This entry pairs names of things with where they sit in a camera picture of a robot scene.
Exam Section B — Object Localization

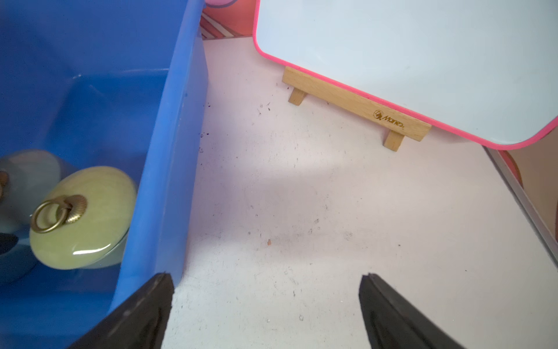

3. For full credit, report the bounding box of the white board pink frame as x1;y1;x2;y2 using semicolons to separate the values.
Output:
253;0;557;149

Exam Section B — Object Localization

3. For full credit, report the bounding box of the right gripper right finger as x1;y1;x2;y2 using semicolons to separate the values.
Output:
359;273;462;349

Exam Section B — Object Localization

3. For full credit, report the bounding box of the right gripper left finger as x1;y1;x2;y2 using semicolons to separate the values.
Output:
70;273;174;349

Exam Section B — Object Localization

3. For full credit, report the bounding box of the blue plastic basket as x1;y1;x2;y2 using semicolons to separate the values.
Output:
1;1;208;348

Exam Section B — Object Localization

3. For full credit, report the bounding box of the wooden easel stand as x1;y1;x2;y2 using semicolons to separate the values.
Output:
282;67;432;152

